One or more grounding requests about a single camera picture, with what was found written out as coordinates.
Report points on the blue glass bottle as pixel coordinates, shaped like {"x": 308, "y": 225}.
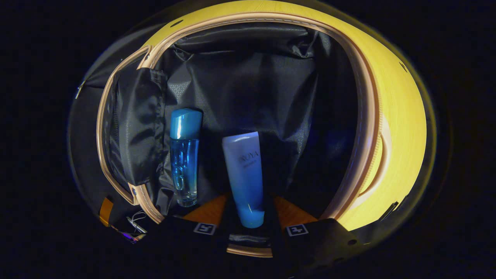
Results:
{"x": 185, "y": 155}

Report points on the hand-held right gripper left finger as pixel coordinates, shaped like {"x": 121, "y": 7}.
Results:
{"x": 182, "y": 240}

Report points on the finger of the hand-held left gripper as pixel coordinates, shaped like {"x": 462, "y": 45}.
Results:
{"x": 105, "y": 211}

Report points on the white and blue tube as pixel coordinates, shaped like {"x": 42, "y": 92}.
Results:
{"x": 244, "y": 174}

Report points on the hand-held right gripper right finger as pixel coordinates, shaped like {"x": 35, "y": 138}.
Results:
{"x": 321, "y": 240}

